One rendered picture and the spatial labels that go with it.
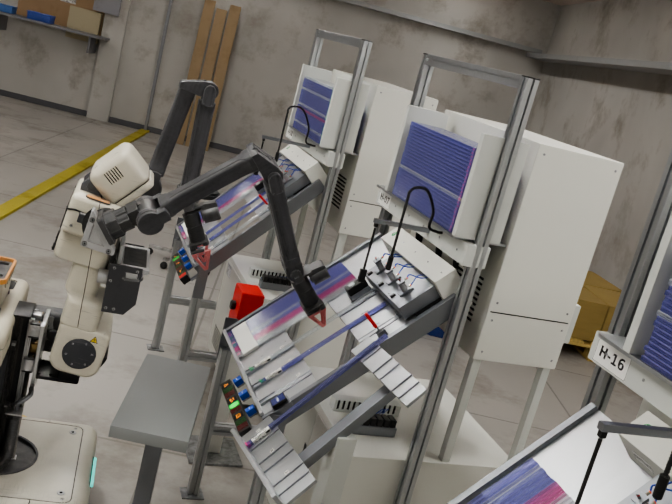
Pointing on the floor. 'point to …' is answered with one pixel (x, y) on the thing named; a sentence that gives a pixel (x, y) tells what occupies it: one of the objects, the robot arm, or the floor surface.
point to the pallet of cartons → (593, 311)
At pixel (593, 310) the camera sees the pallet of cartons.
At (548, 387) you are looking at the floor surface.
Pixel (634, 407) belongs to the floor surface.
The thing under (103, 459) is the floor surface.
